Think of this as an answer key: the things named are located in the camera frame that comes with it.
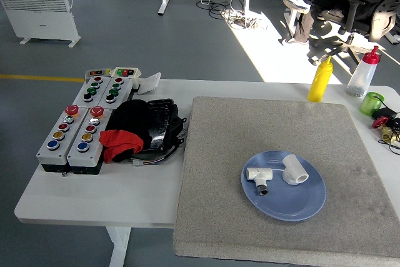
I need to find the red cloth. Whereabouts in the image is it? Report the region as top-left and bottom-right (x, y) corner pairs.
(99, 129), (144, 164)

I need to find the clear squeeze bottle red cap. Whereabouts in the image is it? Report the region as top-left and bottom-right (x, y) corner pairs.
(346, 45), (381, 98)

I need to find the black plastic tray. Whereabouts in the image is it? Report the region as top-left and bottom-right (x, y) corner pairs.
(137, 98), (188, 155)

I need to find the grey three-button control box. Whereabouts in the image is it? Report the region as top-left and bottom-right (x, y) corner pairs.
(72, 75), (113, 108)
(95, 76), (134, 110)

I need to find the yellow squeeze bottle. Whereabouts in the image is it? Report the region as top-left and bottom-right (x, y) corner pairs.
(307, 55), (334, 103)

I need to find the blue plate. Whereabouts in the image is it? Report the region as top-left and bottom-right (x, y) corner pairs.
(241, 150), (327, 222)

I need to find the black cable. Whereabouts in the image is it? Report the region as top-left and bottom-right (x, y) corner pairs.
(376, 94), (400, 155)

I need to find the black power adapter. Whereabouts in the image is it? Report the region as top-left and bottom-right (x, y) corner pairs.
(372, 106), (400, 121)

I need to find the black cloth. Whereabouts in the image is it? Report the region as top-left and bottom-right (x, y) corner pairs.
(105, 99), (151, 163)

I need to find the white plastic part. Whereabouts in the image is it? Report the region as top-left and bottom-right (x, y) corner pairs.
(136, 72), (162, 96)

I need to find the green translucent cup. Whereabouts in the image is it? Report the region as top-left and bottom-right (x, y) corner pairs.
(359, 91), (386, 116)

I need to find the brass valve red handle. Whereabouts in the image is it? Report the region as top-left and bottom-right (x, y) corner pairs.
(371, 116), (400, 145)

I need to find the white tee pipe metal fitting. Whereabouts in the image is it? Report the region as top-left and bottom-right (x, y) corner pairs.
(246, 166), (273, 196)

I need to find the white table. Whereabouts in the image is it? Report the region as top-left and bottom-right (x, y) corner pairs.
(14, 78), (400, 267)

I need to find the large plain white tee pipe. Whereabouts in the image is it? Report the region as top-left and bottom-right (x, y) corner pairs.
(282, 153), (310, 186)

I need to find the black office chair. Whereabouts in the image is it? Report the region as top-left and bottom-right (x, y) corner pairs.
(307, 0), (400, 66)

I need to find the grey five-button control box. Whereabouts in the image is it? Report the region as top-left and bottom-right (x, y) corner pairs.
(36, 104), (89, 173)
(66, 106), (113, 176)

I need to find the cream switch box green red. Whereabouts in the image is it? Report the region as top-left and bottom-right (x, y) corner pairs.
(109, 66), (143, 89)

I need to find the white panel heater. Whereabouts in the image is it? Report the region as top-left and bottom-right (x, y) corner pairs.
(0, 0), (81, 48)

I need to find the floor cable bundle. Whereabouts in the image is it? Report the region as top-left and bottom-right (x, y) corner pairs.
(196, 0), (268, 30)

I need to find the grey-brown mat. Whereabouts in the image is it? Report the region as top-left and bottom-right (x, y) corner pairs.
(173, 96), (400, 261)

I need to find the wire bundle white connector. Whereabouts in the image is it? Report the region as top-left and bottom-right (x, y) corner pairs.
(131, 146), (186, 167)

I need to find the small grey switch box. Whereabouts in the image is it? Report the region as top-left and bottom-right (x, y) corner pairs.
(84, 68), (113, 79)

